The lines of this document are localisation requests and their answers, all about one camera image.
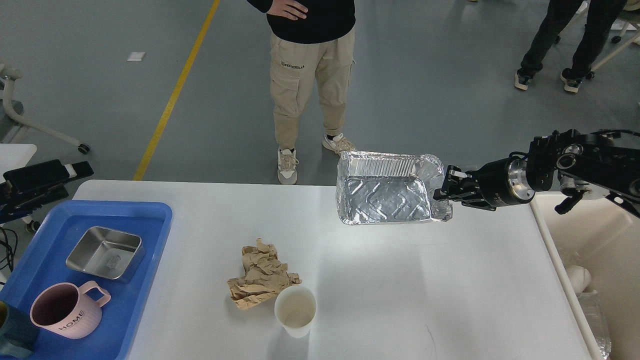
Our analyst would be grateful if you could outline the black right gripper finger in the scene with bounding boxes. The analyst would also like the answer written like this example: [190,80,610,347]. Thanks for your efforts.
[433,165,476,202]
[450,194,497,211]

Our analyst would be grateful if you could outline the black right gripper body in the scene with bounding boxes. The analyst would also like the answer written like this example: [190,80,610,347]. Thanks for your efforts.
[468,157,536,208]

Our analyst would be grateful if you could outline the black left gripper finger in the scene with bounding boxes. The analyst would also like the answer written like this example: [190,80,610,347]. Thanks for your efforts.
[3,159,94,195]
[0,185,69,224]

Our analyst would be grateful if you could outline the aluminium foil tray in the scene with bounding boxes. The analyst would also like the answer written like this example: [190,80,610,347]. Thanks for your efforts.
[335,151,453,226]

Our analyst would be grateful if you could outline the square steel tray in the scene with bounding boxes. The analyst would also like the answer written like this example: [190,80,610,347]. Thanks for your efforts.
[65,226,146,283]

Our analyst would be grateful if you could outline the pink ribbed mug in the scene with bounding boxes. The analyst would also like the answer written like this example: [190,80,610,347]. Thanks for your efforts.
[29,280,112,340]

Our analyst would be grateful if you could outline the white paper cup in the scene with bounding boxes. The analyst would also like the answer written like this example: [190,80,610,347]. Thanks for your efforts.
[274,284,318,338]

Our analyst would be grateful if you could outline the brown paper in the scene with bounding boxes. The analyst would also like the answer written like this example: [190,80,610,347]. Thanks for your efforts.
[226,238,302,310]

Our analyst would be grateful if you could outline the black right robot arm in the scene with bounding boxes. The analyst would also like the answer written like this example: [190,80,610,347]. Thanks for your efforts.
[433,129,640,217]

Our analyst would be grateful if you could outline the white side table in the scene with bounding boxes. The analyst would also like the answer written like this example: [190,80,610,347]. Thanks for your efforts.
[0,143,41,233]

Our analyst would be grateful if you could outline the grey chair base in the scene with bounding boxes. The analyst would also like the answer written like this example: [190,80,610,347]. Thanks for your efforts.
[0,60,92,154]

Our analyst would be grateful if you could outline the blue plastic tray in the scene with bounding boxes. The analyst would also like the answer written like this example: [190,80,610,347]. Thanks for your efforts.
[1,200,173,360]

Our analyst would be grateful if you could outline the beige plastic bin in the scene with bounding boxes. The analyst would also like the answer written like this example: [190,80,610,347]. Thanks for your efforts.
[530,191,640,360]

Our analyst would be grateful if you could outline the clear plastic bottle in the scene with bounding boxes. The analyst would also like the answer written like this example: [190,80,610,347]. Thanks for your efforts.
[576,291,612,360]

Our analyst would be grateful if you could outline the bystander in dark trousers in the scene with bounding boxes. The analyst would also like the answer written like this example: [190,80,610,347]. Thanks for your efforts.
[514,0,631,94]

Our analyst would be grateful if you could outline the person in beige trousers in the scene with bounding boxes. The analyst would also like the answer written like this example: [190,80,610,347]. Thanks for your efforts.
[250,0,356,185]

